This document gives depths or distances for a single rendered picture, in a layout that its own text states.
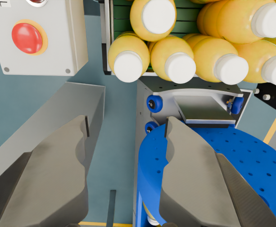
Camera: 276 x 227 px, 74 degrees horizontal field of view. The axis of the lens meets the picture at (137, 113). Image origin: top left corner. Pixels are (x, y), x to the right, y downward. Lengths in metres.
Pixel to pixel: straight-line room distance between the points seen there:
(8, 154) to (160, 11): 0.72
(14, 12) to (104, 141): 1.49
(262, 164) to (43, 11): 0.42
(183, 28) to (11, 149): 0.72
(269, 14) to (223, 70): 0.08
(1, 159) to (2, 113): 1.09
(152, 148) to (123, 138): 1.31
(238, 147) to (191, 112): 0.12
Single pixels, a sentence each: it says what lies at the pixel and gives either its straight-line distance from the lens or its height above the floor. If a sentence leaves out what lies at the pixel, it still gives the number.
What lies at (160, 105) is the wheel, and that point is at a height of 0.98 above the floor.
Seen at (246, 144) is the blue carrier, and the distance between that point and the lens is 0.45.
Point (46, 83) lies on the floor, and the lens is 1.57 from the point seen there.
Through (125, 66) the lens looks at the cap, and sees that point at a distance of 0.25.
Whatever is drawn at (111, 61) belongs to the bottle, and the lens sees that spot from 0.29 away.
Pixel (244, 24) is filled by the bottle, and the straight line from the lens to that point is 0.32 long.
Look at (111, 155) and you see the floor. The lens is 1.80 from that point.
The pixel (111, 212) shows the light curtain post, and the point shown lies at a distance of 1.99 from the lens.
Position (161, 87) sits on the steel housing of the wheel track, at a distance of 0.46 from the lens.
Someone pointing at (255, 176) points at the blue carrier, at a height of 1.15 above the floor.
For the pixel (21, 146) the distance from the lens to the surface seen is 0.85.
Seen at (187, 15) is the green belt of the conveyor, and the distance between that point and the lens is 0.48.
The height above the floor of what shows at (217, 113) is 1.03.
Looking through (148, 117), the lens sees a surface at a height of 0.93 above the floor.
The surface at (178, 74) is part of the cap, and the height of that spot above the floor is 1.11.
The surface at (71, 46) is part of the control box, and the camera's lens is 0.28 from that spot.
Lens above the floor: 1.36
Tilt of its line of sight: 62 degrees down
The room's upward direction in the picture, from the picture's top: 176 degrees clockwise
